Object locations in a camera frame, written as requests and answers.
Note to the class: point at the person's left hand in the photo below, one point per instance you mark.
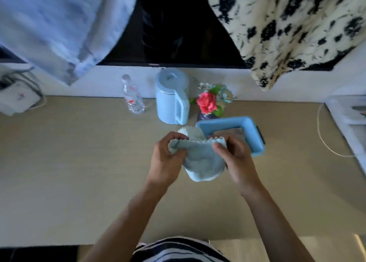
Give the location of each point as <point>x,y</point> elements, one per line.
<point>163,164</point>

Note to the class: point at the person's right thumb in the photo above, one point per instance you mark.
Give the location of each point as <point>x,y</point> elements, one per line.
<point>220,149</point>

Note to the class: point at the person's left forearm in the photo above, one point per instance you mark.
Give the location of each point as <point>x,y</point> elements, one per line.
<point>128,224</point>

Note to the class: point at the person's right hand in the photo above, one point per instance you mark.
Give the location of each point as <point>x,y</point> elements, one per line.
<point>238,167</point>

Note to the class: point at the cream black floral garment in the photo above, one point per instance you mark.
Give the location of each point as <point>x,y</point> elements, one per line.
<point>291,27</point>

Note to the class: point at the pink rose flower bouquet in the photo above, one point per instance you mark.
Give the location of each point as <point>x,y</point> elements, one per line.
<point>207,103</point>

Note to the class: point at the blue plastic tray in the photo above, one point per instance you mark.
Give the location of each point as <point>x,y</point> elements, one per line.
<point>251,135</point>

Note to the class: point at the clear plastic water bottle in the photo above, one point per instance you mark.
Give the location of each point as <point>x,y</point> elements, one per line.
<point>133,98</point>

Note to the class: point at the light blue scalloped cloth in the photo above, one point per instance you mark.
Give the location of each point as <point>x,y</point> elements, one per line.
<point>201,161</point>

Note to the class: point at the person's right forearm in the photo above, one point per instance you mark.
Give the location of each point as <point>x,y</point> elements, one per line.
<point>274,227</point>

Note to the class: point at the black white striped shirt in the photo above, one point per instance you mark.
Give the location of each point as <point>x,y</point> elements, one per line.
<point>177,250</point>

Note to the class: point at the person's left thumb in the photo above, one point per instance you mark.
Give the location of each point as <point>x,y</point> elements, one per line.
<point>180,155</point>

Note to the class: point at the pale blue hanging garment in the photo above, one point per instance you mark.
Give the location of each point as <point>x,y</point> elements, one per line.
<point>57,21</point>

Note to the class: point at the light blue electric kettle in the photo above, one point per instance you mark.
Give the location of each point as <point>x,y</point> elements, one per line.
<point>170,104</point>

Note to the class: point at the white appliance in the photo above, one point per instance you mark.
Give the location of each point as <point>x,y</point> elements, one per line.
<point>351,121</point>

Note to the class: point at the white router box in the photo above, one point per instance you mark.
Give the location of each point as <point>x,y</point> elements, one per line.
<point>15,98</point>

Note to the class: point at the black television screen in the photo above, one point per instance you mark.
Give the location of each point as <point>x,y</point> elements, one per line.
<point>177,27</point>

